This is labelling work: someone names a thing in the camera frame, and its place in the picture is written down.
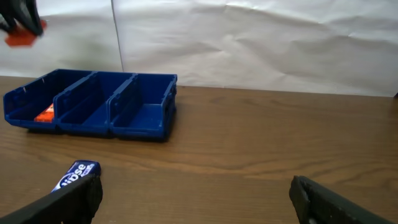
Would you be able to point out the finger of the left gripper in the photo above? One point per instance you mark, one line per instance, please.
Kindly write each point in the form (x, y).
(28, 15)
(6, 21)

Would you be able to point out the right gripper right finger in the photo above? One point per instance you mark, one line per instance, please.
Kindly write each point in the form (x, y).
(326, 205)

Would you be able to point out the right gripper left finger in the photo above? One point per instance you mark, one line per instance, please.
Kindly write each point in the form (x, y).
(62, 205)

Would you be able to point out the orange candy box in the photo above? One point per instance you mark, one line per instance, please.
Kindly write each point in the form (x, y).
(20, 39)
(45, 115)

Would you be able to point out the blue candy pack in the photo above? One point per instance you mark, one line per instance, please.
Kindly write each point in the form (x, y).
(77, 171)

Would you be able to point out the blue tray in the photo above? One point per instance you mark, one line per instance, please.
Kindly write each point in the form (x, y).
(140, 118)

